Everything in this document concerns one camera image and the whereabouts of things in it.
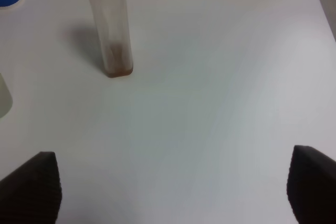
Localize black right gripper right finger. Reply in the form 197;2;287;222
287;145;335;223

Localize light green plastic cup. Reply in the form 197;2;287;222
0;75;13;118

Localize clear bottle with brown drink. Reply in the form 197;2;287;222
89;0;133;78

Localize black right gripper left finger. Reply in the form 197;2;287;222
1;152;62;223

